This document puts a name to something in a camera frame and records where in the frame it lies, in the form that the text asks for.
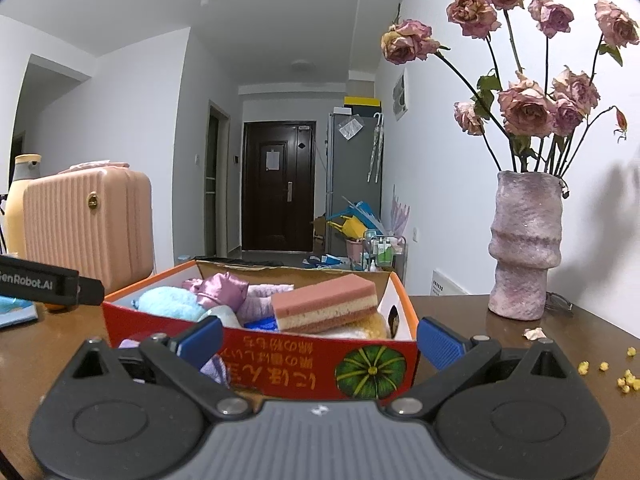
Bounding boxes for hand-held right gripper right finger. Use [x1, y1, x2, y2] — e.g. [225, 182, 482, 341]
[386, 316, 583, 420]

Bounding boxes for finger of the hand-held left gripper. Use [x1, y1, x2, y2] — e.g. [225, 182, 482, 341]
[30, 274, 106, 307]

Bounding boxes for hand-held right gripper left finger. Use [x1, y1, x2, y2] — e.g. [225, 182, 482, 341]
[59, 316, 254, 421]

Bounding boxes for lavender fluffy towel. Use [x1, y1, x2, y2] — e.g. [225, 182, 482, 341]
[235, 284, 296, 328]
[118, 337, 231, 386]

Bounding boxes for pale green scrunchie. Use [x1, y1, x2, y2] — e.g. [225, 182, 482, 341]
[197, 306, 241, 330]

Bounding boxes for light blue plush toy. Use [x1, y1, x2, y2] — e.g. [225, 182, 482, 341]
[132, 286, 203, 322]

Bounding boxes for purple satin scrunchie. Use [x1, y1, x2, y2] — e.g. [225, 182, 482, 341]
[181, 272, 250, 311]

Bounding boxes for white and yellow sheep plush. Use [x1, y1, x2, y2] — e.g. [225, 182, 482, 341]
[320, 310, 391, 340]

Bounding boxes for red cardboard box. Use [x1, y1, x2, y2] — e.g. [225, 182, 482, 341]
[101, 259, 420, 401]

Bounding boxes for pink layered cake sponge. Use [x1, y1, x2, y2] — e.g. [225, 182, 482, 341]
[270, 274, 379, 334]

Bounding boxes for blue soft tissue pack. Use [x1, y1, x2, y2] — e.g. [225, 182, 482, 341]
[0, 296, 40, 330]

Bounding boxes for pink ribbed suitcase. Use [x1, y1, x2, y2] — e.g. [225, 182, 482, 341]
[22, 161, 153, 286]

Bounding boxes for yellow water bottle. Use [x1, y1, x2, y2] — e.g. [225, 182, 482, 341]
[4, 154, 42, 261]

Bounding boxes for black eyeglasses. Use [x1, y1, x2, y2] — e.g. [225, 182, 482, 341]
[544, 291, 575, 317]

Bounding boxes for pink textured vase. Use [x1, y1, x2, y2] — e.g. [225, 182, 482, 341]
[487, 170, 565, 321]

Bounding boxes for grey side door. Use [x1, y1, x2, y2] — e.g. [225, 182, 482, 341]
[205, 101, 232, 258]

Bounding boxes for dark brown entrance door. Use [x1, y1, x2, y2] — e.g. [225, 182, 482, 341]
[242, 121, 317, 252]

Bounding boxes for grey refrigerator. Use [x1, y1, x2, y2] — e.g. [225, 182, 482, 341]
[327, 111, 385, 261]

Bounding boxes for scattered yellow crumbs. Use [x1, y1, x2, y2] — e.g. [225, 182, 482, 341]
[577, 347, 640, 393]

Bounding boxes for white folded umbrella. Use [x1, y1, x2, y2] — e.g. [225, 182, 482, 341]
[367, 114, 385, 183]

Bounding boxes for bunch of dried pink roses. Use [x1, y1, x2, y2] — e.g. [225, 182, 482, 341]
[381, 0, 640, 178]

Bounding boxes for wire storage cart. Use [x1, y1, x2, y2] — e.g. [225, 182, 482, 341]
[362, 229, 408, 281]

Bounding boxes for white wall electrical panel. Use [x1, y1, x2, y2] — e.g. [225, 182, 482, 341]
[392, 71, 408, 122]

